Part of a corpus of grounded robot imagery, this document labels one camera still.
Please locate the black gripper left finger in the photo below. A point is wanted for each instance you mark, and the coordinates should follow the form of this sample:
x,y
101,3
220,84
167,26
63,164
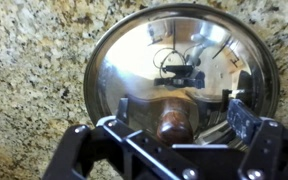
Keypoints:
x,y
122,110

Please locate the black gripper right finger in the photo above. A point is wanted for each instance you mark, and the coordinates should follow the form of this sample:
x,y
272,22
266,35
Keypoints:
x,y
242,120

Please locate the pot with glass lid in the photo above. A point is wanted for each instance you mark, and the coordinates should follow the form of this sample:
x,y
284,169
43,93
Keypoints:
x,y
134,66

